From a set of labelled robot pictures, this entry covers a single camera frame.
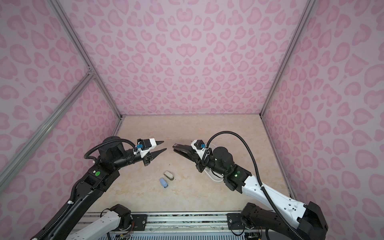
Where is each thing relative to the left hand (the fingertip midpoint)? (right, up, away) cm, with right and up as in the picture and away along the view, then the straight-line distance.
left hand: (162, 141), depth 63 cm
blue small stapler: (-4, -25, +21) cm, 33 cm away
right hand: (+11, -6, +6) cm, 14 cm away
